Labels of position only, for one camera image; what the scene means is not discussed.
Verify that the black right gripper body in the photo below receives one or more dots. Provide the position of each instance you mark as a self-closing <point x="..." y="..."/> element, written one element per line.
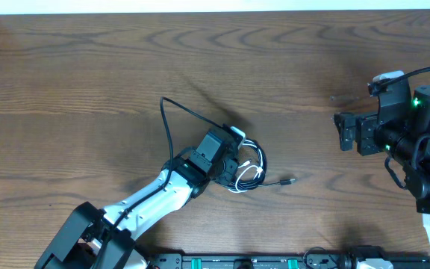
<point x="371" y="137"/>

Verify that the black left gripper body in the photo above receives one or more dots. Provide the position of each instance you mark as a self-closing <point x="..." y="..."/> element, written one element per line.
<point x="228" y="169"/>

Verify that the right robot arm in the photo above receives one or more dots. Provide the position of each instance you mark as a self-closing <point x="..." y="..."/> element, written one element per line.
<point x="401" y="128"/>

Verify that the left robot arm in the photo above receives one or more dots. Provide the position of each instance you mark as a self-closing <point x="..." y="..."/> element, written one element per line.
<point x="106" y="237"/>

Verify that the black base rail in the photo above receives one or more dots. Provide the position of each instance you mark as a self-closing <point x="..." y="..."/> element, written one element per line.
<point x="315" y="258"/>

